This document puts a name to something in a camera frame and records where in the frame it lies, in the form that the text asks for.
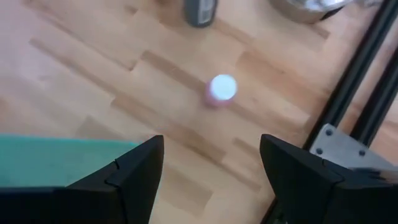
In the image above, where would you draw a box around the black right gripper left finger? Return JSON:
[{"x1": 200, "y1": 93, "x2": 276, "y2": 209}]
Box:
[{"x1": 67, "y1": 135, "x2": 165, "y2": 224}]

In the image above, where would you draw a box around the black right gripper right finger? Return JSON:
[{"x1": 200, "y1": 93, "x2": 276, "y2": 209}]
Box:
[{"x1": 260, "y1": 134, "x2": 344, "y2": 224}]

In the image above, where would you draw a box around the small pink paint bottle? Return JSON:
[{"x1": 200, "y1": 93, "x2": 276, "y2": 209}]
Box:
[{"x1": 203, "y1": 73, "x2": 239, "y2": 108}]

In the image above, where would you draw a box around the large slate blue paint bottle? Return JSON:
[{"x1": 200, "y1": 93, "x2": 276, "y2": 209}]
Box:
[{"x1": 183, "y1": 0, "x2": 218, "y2": 29}]

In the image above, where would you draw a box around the teal translucent plastic bin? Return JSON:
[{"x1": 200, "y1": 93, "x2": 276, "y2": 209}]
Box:
[{"x1": 0, "y1": 133, "x2": 139, "y2": 188}]

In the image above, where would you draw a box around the silver corner bracket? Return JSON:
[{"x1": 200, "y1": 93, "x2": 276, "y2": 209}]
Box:
[{"x1": 309, "y1": 123, "x2": 394, "y2": 172}]

